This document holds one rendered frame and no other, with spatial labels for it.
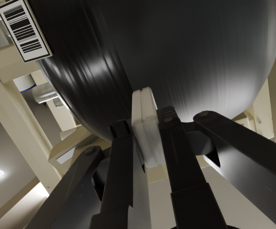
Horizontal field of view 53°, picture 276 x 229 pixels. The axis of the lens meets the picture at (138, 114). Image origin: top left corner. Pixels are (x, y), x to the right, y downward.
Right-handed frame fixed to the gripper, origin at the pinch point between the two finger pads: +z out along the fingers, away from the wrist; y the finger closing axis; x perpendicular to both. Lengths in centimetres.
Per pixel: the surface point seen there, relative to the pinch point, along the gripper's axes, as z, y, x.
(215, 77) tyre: 12.9, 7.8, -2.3
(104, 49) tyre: 10.2, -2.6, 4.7
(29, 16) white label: 10.4, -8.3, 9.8
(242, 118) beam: 62, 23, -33
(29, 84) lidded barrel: 658, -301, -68
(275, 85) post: 41, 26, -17
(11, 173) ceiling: 429, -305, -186
